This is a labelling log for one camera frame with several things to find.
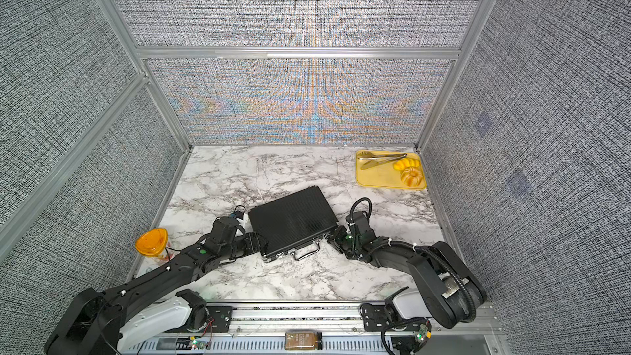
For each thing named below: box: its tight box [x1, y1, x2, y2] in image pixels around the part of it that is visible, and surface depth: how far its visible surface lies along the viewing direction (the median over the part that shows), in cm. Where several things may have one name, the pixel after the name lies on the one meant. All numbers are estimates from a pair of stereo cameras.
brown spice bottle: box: [284, 331, 323, 351], surface depth 69 cm
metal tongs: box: [357, 151, 408, 171], surface depth 116 cm
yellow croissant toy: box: [392, 156, 421, 171], surface depth 112 cm
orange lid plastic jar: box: [134, 227, 169, 258], surface depth 81 cm
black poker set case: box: [248, 185, 340, 262], surface depth 91 cm
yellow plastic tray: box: [355, 152, 426, 190], surface depth 112 cm
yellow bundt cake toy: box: [400, 166, 424, 188], surface depth 106 cm
